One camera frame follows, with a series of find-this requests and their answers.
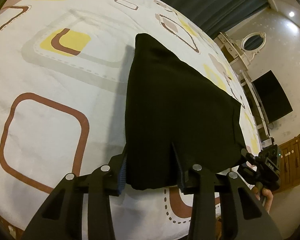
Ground person's right hand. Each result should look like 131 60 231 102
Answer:
251 186 274 213

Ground white patterned bed sheet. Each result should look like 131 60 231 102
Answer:
0 0 261 239

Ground white vanity dresser with mirror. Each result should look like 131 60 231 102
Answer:
213 32 274 148

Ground black flat television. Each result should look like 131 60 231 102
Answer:
252 70 293 123

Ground brown wooden door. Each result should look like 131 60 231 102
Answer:
278 134 300 192

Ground black pants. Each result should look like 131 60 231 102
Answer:
125 33 245 190

